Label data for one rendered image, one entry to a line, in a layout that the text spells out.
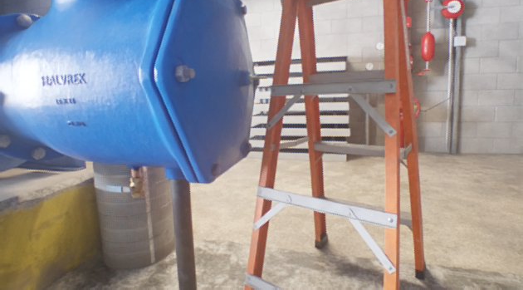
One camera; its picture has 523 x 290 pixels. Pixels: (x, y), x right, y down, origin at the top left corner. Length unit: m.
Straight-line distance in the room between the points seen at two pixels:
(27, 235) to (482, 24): 4.62
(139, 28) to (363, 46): 3.57
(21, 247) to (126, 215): 0.40
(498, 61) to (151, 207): 4.15
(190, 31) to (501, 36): 4.16
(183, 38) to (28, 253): 1.18
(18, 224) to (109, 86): 0.91
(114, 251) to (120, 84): 1.02
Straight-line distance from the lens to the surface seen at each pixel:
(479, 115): 4.34
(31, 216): 1.48
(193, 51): 0.60
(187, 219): 0.93
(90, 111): 0.72
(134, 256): 1.50
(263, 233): 0.98
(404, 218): 1.27
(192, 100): 0.59
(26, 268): 1.53
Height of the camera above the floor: 0.79
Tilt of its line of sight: 6 degrees down
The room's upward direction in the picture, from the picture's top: 2 degrees counter-clockwise
